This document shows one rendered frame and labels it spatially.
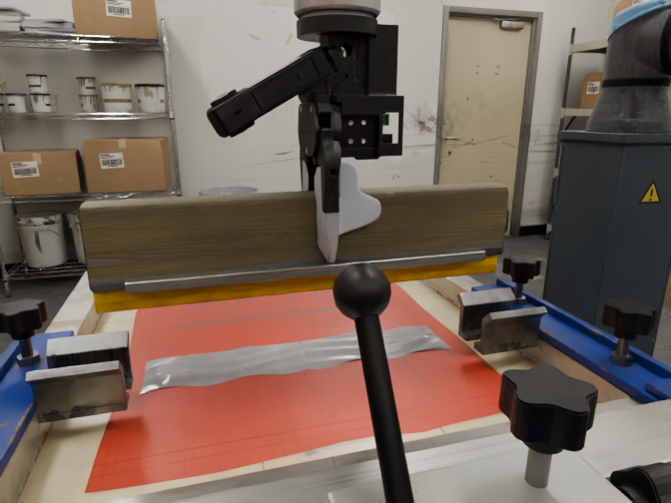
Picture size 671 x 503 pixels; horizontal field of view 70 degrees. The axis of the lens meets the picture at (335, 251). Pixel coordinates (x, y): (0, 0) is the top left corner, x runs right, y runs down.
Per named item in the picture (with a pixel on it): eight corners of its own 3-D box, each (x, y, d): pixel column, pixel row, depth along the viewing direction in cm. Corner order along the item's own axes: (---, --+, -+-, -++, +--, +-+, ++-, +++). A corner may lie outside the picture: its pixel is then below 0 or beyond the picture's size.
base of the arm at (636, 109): (628, 130, 105) (636, 82, 102) (692, 133, 91) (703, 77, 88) (569, 131, 102) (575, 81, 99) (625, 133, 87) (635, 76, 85)
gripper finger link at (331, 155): (344, 213, 41) (338, 107, 39) (327, 214, 40) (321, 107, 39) (330, 212, 45) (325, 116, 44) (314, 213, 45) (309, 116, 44)
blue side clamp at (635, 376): (467, 325, 69) (471, 279, 67) (497, 321, 70) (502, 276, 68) (652, 468, 41) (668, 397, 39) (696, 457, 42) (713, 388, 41)
